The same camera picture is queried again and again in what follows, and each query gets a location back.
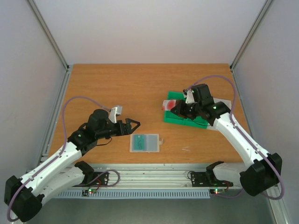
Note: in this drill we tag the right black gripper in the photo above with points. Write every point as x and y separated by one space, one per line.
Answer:
184 109

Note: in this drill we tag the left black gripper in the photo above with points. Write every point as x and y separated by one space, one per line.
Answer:
122 131

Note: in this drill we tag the red circles card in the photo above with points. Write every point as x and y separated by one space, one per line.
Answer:
167 105

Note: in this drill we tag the translucent grey card holder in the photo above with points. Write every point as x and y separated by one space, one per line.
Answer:
153 143

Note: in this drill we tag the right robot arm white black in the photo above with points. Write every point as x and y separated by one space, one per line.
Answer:
261 170

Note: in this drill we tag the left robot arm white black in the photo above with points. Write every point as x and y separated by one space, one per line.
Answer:
26 195

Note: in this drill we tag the green left bin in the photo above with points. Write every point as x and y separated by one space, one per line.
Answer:
170 117

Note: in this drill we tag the green bin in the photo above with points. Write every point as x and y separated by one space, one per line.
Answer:
170 117
198 123

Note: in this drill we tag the green middle bin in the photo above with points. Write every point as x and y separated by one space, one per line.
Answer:
198 123

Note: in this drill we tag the white right bin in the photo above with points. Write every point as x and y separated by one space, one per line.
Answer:
228 103

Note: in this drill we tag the left small circuit board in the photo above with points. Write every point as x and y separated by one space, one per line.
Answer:
90 192

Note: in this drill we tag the small circuit board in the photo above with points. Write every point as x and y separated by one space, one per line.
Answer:
218 191
90 192

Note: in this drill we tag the right small circuit board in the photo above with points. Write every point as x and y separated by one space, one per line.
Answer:
218 191

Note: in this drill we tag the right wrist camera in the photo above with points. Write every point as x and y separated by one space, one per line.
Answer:
188 95

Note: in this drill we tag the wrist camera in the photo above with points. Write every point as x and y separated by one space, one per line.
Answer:
188 95
118 110

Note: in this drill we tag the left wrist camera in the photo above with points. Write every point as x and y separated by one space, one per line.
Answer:
118 110

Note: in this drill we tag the aluminium front rail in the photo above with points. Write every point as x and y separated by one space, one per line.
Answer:
128 176

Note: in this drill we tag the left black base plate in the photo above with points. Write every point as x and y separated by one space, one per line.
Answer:
94 178

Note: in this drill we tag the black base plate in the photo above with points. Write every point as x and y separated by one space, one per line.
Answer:
199 179
94 178

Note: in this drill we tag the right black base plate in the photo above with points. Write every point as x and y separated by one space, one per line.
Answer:
199 179

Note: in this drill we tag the grey slotted cable duct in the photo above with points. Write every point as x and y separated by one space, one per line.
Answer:
110 194

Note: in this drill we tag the left aluminium frame post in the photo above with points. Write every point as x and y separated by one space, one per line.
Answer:
37 13

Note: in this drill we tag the aluminium frame post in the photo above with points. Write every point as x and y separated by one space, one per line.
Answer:
252 31
37 13

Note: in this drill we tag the right aluminium frame post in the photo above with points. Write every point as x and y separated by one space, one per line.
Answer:
252 31

